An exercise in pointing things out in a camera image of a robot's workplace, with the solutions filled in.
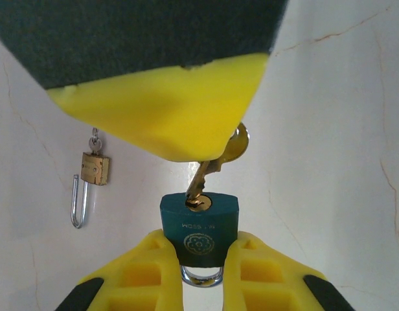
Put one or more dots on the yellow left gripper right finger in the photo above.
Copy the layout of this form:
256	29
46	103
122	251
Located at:
267	278

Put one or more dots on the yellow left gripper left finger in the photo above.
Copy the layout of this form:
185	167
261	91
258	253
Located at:
138	278

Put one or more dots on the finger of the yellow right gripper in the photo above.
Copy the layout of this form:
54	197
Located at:
154	64

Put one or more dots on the green padlock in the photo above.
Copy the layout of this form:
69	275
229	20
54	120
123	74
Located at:
199	223

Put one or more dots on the brass key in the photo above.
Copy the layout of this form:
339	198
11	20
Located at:
236	147

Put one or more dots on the brass long-shackle padlock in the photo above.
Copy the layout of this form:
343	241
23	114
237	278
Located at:
96	168

